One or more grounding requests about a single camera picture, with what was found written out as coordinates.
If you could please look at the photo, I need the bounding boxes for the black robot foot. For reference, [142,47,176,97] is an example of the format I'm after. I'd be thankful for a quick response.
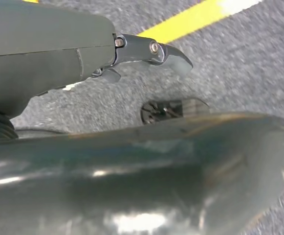
[140,97,210,125]

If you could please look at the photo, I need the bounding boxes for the yellow floor tape square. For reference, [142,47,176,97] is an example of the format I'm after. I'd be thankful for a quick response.
[137,0,284,208]

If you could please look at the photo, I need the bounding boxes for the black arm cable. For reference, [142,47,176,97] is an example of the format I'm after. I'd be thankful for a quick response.
[16,128,66,136]

